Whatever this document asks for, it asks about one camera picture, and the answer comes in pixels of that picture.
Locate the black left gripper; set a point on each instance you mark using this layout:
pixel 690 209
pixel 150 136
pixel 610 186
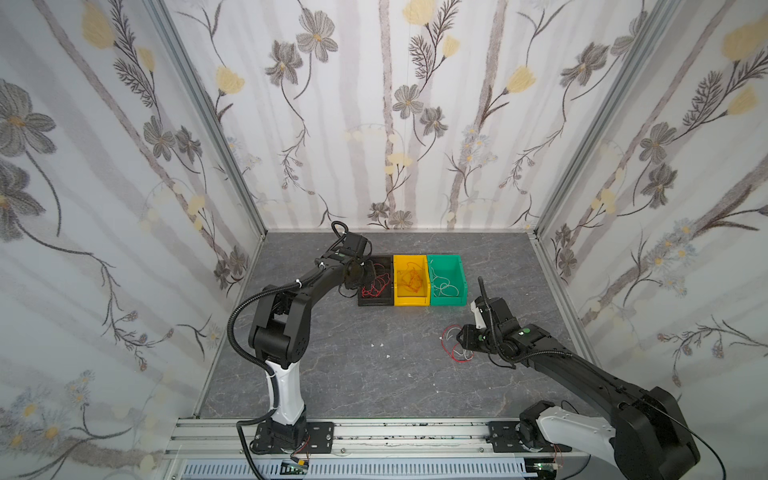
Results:
pixel 365 269

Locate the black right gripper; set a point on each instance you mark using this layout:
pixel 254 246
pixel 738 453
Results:
pixel 474 339

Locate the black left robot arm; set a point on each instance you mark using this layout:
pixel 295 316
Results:
pixel 271 330

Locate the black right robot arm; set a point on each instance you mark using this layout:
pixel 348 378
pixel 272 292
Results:
pixel 643 433

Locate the black storage bin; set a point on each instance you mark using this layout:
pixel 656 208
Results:
pixel 379 287

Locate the yellow storage bin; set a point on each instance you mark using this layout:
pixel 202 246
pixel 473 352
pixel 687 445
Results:
pixel 412 287

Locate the green storage bin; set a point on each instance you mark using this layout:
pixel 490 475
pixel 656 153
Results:
pixel 448 280

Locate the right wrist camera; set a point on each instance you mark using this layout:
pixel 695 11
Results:
pixel 477 308

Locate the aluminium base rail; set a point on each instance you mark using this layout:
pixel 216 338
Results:
pixel 347 439

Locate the white slotted cable duct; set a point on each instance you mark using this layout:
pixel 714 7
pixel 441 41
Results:
pixel 398 468

